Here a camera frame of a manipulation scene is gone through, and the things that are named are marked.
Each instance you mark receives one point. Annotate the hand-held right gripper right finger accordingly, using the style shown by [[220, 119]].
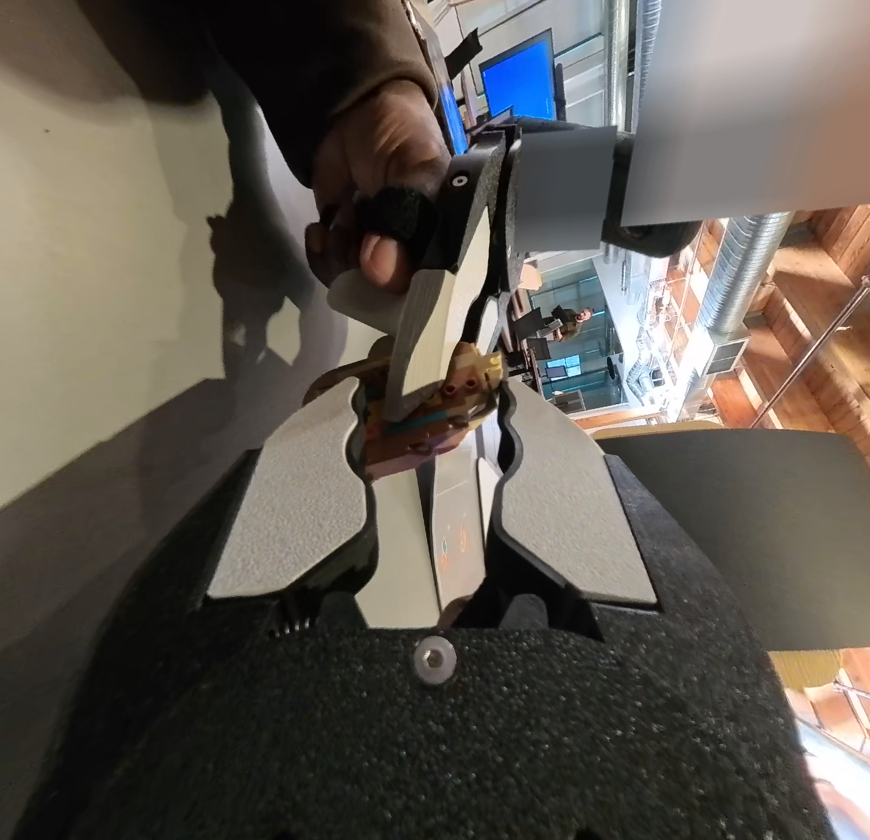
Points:
[[578, 514]]

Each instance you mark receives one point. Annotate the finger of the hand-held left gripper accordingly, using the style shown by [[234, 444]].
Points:
[[488, 323], [435, 337]]

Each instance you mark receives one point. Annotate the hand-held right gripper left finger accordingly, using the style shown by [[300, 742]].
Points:
[[292, 514]]

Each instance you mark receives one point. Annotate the brown and tan brick model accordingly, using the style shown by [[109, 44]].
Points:
[[435, 412]]

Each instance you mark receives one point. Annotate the person's left forearm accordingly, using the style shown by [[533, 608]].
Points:
[[306, 51]]

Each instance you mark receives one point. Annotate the grey desk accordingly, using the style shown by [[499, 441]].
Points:
[[102, 242]]

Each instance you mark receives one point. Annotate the person's left hand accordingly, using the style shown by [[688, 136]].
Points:
[[380, 153]]

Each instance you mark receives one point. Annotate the person's right hand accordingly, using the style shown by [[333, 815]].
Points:
[[455, 609]]

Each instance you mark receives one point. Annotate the small blue-screen monitor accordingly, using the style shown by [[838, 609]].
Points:
[[454, 123]]

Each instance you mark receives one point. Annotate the grey instruction booklet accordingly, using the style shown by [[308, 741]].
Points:
[[459, 534]]

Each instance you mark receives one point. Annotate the blue wall screen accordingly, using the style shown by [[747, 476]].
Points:
[[520, 79]]

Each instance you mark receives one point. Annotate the thin silver air duct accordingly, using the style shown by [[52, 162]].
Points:
[[635, 38]]

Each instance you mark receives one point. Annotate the large silver air duct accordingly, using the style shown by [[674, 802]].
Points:
[[741, 269]]

